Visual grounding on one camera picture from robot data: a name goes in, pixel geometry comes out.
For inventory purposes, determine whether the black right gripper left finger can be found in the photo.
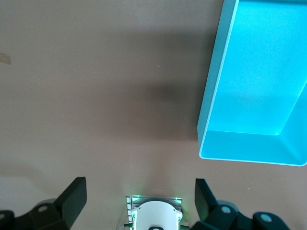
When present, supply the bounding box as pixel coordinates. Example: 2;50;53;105
14;176;87;230

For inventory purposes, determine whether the turquoise plastic bin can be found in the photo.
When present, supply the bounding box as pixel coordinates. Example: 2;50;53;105
197;0;307;167

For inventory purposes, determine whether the square clear tape patch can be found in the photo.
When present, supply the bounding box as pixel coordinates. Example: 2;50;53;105
0;52;12;65

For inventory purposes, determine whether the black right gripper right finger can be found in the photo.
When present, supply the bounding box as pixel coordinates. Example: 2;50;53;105
194;178;250;230

